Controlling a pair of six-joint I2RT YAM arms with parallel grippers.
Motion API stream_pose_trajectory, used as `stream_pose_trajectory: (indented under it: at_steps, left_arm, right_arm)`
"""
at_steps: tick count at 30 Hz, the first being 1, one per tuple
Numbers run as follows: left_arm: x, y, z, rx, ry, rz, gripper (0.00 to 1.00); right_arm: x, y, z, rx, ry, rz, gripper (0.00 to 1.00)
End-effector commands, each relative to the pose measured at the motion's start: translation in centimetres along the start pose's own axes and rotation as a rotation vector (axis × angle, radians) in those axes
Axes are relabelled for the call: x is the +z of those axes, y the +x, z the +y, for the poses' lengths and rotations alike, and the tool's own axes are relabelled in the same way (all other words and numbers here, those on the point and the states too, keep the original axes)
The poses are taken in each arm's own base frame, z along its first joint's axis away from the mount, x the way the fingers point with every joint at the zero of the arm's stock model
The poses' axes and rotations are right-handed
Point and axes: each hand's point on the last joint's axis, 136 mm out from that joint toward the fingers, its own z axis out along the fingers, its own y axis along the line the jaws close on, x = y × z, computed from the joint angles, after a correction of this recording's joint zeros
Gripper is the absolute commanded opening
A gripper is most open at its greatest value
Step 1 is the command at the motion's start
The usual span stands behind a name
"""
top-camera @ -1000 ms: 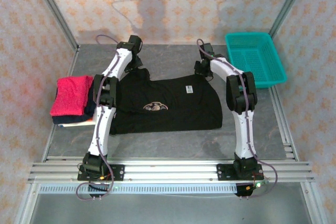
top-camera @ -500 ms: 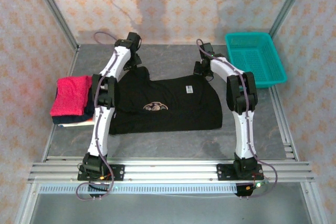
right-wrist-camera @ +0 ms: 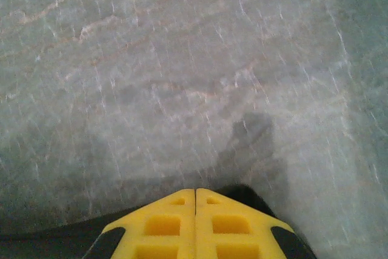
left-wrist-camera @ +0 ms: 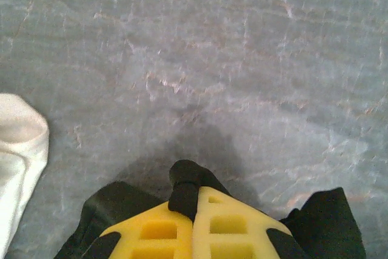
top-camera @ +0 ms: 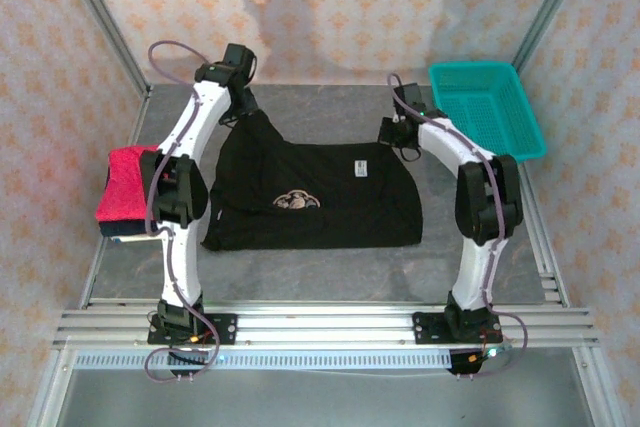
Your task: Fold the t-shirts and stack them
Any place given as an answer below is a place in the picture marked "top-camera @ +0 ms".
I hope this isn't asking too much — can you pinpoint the black cable bracket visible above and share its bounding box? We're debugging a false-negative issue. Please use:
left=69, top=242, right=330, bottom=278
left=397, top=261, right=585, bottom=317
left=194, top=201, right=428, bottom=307
left=448, top=348, right=495, bottom=378
left=167, top=349, right=210, bottom=379

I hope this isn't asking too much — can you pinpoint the aluminium frame post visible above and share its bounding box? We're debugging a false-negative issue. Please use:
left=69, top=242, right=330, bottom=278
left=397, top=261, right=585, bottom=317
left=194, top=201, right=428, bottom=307
left=512, top=0, right=596, bottom=73
left=52, top=0, right=152, bottom=98

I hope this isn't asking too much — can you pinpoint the aluminium mounting rail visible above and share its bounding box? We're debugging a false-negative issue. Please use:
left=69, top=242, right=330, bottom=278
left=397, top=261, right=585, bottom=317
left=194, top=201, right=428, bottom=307
left=52, top=299, right=600, bottom=348

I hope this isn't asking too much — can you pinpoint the black printed t-shirt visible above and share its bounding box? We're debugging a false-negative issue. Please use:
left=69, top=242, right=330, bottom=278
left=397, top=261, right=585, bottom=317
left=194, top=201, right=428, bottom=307
left=201, top=109, right=425, bottom=252

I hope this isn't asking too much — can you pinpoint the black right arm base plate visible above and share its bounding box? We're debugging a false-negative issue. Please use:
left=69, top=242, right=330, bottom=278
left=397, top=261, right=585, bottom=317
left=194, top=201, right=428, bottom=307
left=412, top=310, right=503, bottom=347

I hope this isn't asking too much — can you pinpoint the aluminium frame leg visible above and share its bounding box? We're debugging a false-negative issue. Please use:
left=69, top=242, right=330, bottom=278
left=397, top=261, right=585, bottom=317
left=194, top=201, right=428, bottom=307
left=27, top=346, right=76, bottom=427
left=572, top=346, right=626, bottom=427

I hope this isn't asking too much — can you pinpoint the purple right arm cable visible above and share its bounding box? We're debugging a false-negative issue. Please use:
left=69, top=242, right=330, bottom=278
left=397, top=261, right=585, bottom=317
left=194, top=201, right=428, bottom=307
left=387, top=72, right=530, bottom=379

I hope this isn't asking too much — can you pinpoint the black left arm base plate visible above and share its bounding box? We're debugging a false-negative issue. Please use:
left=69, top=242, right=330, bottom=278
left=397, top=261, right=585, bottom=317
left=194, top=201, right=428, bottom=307
left=147, top=314, right=239, bottom=347

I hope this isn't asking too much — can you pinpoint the teal plastic basket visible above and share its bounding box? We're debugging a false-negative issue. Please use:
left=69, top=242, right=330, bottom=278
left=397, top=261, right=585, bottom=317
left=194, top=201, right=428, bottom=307
left=428, top=61, right=547, bottom=164

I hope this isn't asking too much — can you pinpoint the grey slotted cable duct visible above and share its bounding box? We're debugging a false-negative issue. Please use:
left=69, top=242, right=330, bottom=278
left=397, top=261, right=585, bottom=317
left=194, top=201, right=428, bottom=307
left=74, top=350, right=454, bottom=371

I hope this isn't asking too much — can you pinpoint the red folded t-shirt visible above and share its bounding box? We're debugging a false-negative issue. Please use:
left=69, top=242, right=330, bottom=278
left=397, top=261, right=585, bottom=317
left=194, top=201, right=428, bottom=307
left=94, top=145, right=161, bottom=223

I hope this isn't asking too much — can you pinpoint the white folded t-shirt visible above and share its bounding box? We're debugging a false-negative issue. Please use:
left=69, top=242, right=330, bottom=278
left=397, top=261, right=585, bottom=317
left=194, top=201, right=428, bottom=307
left=112, top=234, right=164, bottom=246

